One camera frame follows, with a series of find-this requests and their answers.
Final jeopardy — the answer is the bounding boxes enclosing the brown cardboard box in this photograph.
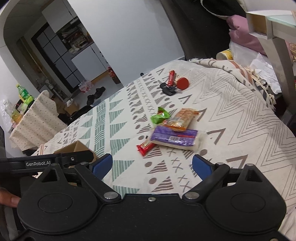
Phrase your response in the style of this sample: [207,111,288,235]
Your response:
[54,141,97,162]

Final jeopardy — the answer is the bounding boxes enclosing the orange bread package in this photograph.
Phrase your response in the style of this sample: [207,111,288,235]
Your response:
[163,108,199,132]

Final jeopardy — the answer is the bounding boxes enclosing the clear oil bottle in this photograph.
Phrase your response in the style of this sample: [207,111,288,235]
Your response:
[4,100,23,124]

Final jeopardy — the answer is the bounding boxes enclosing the black jacket on chair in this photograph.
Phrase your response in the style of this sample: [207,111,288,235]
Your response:
[160,0,246,22]

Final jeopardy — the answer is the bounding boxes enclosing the bright green snack packet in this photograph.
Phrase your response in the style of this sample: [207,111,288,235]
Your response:
[151,107,171,126]

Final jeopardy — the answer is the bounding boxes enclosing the red white snack packet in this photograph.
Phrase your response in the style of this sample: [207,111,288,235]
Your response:
[137,140,156,157]

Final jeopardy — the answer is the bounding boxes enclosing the pink water bottle pack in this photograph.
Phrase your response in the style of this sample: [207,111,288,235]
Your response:
[78,80,94,93]

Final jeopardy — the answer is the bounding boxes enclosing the left hand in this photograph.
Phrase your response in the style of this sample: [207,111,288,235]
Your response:
[0,188,20,208]

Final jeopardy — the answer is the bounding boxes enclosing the red keychain strap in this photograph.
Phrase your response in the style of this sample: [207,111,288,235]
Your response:
[168,70,177,87]

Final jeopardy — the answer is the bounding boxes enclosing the dark red bottle on floor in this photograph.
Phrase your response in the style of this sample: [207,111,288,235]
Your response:
[108,67,121,84]

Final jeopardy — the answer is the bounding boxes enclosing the pink garment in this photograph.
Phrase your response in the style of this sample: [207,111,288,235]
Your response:
[226,15,266,55]

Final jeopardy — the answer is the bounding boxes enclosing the black shoes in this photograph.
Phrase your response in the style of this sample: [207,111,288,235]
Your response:
[87,87,106,105]

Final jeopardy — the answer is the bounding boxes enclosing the green soda bottle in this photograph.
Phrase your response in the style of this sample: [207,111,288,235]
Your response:
[16,84,34,105]

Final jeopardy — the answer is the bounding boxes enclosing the purple white cake package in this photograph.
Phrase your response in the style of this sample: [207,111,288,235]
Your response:
[150,126,206,151]

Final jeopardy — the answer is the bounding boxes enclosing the yellow tape roll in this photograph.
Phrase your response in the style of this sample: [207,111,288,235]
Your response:
[216,49,233,60]

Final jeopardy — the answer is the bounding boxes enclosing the black car keys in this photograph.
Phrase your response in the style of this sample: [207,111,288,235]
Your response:
[159,82,182,96]

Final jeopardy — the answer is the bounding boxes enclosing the patterned bed blanket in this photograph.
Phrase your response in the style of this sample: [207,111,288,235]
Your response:
[36,59,295,240]

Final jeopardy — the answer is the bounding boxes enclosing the red round keychain charm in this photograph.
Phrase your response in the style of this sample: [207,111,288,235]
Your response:
[176,77,190,90]

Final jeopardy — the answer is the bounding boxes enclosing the grey chair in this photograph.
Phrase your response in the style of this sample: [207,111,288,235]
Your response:
[161,1,230,60]

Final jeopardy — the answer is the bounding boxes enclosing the round table with cloth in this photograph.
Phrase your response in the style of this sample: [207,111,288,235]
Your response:
[9,90,67,151]

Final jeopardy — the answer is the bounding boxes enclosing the white desk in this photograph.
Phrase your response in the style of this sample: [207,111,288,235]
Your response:
[246,10,296,95]

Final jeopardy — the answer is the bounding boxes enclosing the white plastic bag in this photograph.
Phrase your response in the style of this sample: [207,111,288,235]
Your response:
[229,41,282,94]

